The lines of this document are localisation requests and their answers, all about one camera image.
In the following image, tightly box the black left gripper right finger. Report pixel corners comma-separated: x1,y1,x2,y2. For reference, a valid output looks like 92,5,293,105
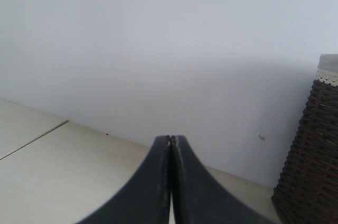
171,135,272,224

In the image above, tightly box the dark brown wicker basket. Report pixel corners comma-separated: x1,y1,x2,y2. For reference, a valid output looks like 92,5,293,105
271,80,337,223

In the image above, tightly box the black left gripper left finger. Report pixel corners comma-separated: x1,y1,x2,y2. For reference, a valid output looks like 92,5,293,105
79,136,171,224

